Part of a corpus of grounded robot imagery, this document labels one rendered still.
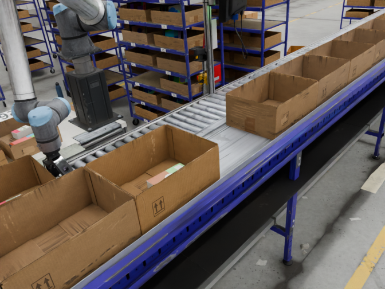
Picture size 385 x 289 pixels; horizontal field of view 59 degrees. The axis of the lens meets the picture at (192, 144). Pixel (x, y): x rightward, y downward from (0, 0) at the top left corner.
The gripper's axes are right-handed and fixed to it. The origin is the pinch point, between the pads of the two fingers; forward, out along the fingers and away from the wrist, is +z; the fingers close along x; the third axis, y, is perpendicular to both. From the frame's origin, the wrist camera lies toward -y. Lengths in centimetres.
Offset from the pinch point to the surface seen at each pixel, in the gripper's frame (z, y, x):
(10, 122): -2, 90, -11
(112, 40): -2, 221, -178
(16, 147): -3, 52, 0
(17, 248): -8.7, -30.0, 30.8
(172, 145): -15, -32, -37
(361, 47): -22, -50, -194
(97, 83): -21, 53, -55
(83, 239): -22, -58, 20
